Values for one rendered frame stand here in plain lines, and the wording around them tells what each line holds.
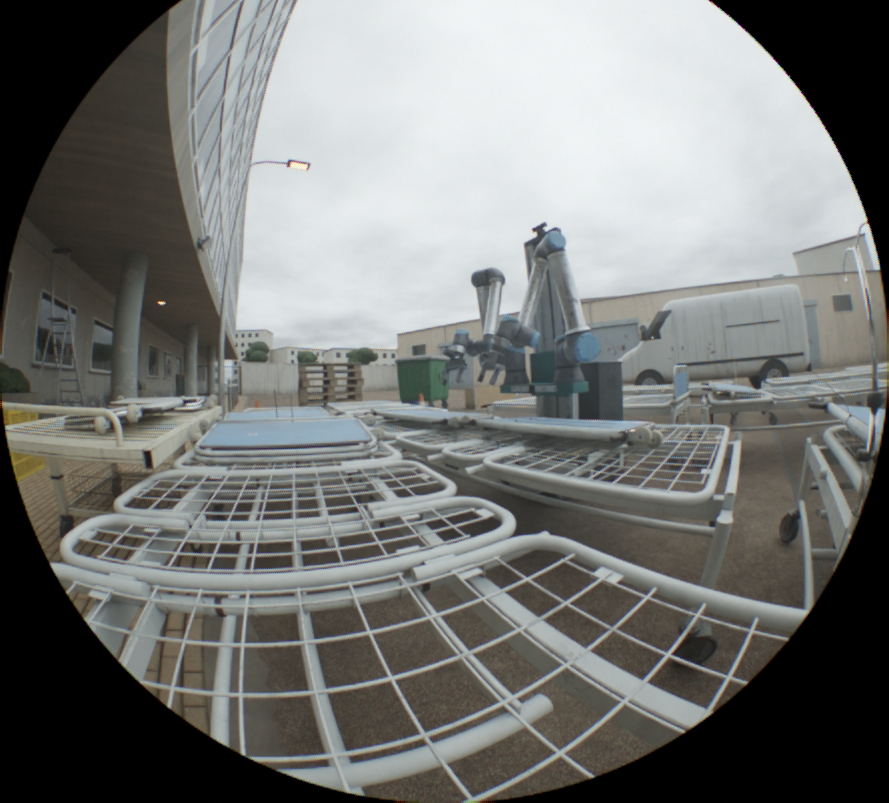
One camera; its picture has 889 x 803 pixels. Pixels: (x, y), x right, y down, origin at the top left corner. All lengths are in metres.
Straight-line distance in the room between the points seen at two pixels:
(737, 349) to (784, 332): 1.37
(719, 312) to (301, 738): 8.66
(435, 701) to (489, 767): 0.23
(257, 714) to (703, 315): 8.69
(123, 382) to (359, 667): 6.37
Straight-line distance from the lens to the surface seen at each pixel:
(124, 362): 6.83
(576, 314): 1.69
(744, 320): 8.45
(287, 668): 1.02
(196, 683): 1.06
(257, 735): 0.91
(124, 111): 3.99
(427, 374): 7.83
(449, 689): 0.92
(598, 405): 2.10
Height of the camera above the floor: 0.77
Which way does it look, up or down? 4 degrees up
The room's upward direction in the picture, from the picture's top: 2 degrees counter-clockwise
